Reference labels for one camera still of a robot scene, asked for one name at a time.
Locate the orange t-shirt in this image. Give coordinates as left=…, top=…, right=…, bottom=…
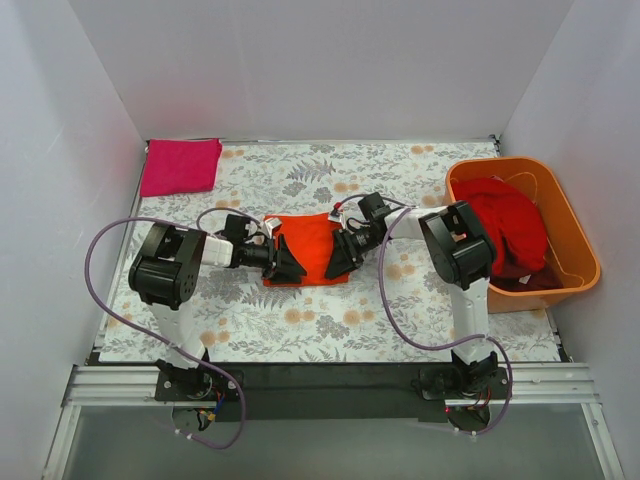
left=263, top=212, right=349, bottom=287

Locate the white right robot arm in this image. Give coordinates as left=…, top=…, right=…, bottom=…
left=324, top=193, right=499, bottom=398

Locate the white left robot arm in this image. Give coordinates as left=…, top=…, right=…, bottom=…
left=128, top=214, right=307, bottom=400

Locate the floral patterned tablecloth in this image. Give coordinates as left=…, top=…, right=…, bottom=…
left=97, top=141, right=566, bottom=363

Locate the folded magenta t-shirt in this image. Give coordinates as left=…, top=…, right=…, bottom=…
left=139, top=139, right=222, bottom=198

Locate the red t-shirt in basket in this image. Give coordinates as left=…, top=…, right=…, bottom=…
left=453, top=177, right=562, bottom=292

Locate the orange plastic basket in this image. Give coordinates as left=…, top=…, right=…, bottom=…
left=445, top=157, right=601, bottom=313

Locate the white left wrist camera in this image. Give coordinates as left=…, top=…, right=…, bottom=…
left=247, top=217, right=282, bottom=239

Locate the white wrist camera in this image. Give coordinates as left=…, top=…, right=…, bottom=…
left=328, top=202, right=347, bottom=229
left=247, top=217, right=282, bottom=239

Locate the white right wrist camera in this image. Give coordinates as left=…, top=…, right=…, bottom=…
left=328, top=202, right=347, bottom=229

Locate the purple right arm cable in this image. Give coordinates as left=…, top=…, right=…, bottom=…
left=332, top=196, right=515, bottom=437

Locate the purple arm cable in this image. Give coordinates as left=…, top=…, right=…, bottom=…
left=332, top=196, right=515, bottom=437
left=83, top=207, right=247, bottom=450

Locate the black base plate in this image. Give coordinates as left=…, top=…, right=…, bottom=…
left=155, top=362, right=508, bottom=423

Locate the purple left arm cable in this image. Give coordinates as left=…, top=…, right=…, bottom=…
left=83, top=207, right=247, bottom=450

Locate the aluminium frame rail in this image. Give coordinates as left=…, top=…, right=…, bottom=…
left=43, top=362, right=624, bottom=479

